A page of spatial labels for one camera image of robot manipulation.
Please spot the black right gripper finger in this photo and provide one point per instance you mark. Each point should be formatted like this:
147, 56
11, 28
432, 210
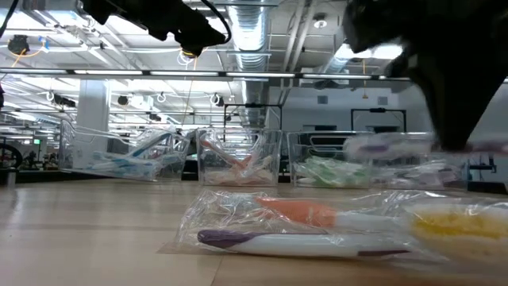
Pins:
456, 111

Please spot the orange toothbrush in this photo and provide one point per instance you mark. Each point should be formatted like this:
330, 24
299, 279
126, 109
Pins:
301, 210
234, 178
222, 153
254, 165

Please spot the green toothbrush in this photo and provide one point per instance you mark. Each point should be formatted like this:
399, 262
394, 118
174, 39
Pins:
329, 180
329, 167

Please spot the horizontal light strip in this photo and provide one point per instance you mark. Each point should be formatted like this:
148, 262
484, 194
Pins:
158, 73

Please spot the black stand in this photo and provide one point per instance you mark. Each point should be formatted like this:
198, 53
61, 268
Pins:
482, 167

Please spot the clear plastic bin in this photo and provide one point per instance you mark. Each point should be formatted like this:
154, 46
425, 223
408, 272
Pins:
79, 151
301, 143
397, 180
238, 137

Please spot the round ceiling sensor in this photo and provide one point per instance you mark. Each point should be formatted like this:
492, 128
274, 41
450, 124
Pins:
320, 22

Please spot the white building column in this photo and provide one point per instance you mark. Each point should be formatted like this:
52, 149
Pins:
93, 103

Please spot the black wheel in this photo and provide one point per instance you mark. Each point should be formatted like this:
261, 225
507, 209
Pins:
10, 157

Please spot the silver ventilation duct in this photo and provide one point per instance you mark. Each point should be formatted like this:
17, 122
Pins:
335, 63
249, 39

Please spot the black rig frame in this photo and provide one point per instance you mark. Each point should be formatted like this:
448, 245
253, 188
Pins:
254, 105
377, 110

